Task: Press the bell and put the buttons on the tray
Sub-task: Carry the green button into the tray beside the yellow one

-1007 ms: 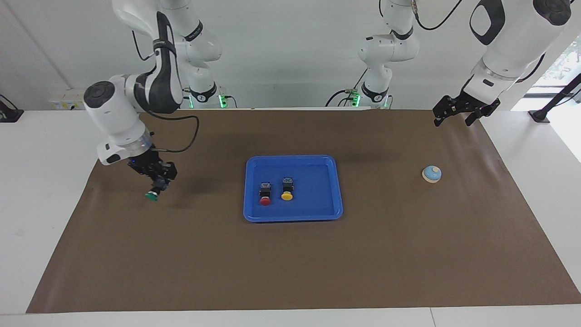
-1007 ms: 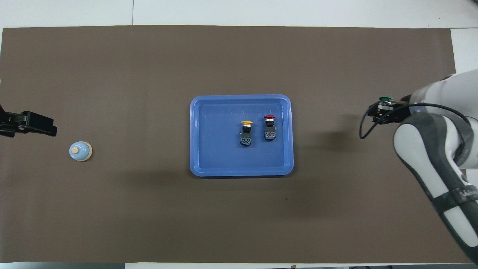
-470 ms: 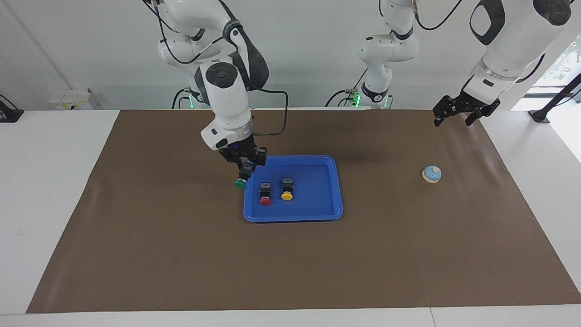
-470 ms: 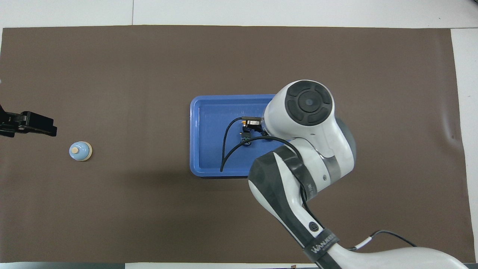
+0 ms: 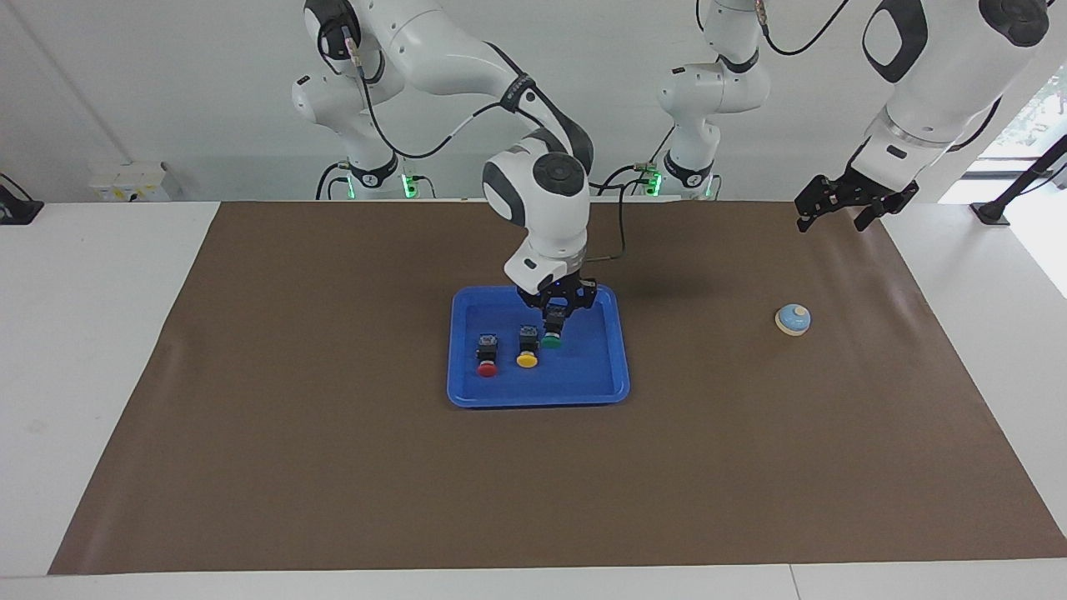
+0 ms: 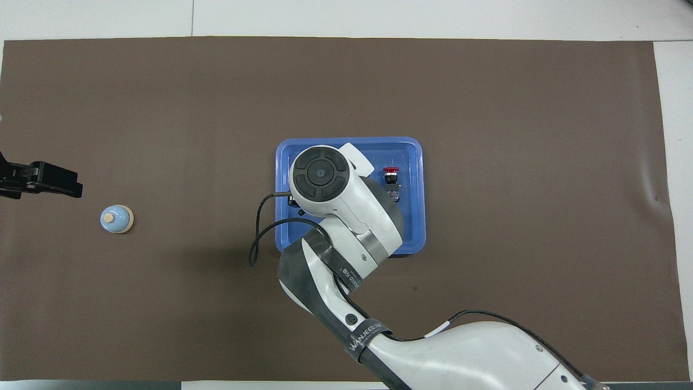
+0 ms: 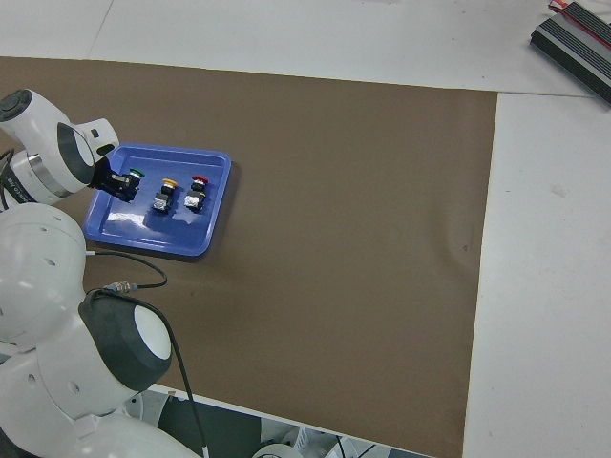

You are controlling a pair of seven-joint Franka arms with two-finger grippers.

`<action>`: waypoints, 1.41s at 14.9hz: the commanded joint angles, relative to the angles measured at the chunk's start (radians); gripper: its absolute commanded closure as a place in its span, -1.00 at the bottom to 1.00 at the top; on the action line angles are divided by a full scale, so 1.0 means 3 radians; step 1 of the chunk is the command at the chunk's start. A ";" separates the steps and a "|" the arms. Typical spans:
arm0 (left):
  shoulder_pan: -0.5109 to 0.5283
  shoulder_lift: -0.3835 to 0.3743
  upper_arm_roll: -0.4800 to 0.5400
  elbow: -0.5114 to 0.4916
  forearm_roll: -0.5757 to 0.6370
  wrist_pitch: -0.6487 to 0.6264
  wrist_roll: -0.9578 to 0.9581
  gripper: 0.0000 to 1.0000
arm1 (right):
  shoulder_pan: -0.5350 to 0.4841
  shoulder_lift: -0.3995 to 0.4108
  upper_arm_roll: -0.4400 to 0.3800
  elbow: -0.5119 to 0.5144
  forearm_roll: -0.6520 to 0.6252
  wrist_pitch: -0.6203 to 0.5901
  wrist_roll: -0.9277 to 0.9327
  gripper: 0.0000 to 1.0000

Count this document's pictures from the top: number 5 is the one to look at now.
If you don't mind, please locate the blue plastic tray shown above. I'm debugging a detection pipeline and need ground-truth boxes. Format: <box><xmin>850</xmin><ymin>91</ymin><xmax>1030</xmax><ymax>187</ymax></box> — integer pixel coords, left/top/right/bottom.
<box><xmin>447</xmin><ymin>284</ymin><xmax>631</xmax><ymax>409</ymax></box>

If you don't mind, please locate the light blue call bell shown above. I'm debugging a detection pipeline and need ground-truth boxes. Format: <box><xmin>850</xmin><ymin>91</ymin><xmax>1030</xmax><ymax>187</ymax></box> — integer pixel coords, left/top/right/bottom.
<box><xmin>774</xmin><ymin>302</ymin><xmax>813</xmax><ymax>338</ymax></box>

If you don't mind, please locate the brown table mat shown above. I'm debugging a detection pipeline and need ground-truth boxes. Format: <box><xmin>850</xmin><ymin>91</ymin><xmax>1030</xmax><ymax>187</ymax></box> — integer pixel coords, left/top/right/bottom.
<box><xmin>48</xmin><ymin>198</ymin><xmax>1067</xmax><ymax>576</ymax></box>

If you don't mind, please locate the bright window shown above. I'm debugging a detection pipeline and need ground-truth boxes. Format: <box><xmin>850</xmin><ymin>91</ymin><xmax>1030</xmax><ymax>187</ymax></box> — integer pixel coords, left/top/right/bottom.
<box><xmin>984</xmin><ymin>71</ymin><xmax>1067</xmax><ymax>161</ymax></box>

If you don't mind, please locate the white box with yellow labels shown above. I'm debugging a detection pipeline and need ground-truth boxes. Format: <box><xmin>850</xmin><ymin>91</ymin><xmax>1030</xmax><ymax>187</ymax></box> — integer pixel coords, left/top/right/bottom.
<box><xmin>89</xmin><ymin>162</ymin><xmax>173</xmax><ymax>203</ymax></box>

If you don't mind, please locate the black left arm base cable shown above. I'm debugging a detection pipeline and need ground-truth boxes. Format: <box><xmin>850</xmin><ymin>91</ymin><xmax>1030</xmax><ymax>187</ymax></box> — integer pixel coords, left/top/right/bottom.
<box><xmin>595</xmin><ymin>125</ymin><xmax>674</xmax><ymax>199</ymax></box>

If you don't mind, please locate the black arm base cable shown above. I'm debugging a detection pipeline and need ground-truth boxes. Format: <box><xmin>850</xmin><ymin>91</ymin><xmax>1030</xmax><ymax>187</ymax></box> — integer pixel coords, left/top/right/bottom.
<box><xmin>595</xmin><ymin>125</ymin><xmax>674</xmax><ymax>199</ymax></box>
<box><xmin>314</xmin><ymin>160</ymin><xmax>353</xmax><ymax>202</ymax></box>

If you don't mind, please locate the black camera stand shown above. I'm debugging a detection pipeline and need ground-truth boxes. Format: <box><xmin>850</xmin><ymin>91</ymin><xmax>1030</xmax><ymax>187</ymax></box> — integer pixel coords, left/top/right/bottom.
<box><xmin>970</xmin><ymin>133</ymin><xmax>1067</xmax><ymax>227</ymax></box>

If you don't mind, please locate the black right arm base cable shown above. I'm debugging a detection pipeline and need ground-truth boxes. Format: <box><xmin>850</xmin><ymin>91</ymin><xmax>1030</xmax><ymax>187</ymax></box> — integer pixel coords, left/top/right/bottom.
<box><xmin>314</xmin><ymin>160</ymin><xmax>353</xmax><ymax>202</ymax></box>

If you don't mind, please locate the black device with cable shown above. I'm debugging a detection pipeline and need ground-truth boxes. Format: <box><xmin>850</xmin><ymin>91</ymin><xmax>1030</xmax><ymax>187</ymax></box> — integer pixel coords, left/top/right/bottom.
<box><xmin>0</xmin><ymin>172</ymin><xmax>45</xmax><ymax>227</ymax></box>

